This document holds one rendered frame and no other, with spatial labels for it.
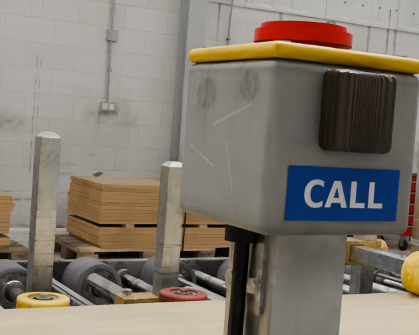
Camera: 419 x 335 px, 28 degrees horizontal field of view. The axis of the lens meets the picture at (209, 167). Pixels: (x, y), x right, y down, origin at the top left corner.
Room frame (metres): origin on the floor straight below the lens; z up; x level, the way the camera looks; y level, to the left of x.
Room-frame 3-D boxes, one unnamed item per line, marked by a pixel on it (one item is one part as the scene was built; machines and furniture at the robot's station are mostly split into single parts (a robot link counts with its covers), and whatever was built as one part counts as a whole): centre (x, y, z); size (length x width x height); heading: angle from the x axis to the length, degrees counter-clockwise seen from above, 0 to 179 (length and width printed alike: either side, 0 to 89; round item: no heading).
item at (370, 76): (0.31, -0.05, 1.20); 0.03 x 0.01 x 0.03; 119
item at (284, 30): (0.34, -0.03, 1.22); 0.04 x 0.04 x 0.02
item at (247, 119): (0.34, -0.03, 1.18); 0.07 x 0.07 x 0.08; 29
